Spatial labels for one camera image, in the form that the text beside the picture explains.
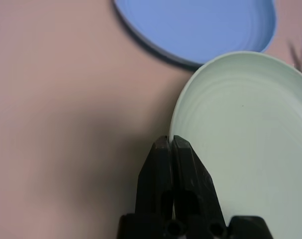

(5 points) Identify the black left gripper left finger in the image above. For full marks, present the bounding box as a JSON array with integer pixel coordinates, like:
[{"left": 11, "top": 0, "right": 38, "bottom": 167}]
[{"left": 134, "top": 135, "right": 176, "bottom": 221}]

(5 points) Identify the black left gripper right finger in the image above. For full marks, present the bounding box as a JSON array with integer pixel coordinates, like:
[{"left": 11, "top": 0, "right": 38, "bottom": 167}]
[{"left": 172, "top": 135, "right": 227, "bottom": 226}]

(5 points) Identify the light green plate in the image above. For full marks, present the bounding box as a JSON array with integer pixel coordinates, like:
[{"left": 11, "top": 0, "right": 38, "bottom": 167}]
[{"left": 169, "top": 51, "right": 302, "bottom": 239}]

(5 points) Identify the light blue plate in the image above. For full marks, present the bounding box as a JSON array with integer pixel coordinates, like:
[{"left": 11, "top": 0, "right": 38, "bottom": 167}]
[{"left": 112, "top": 0, "right": 277, "bottom": 70}]

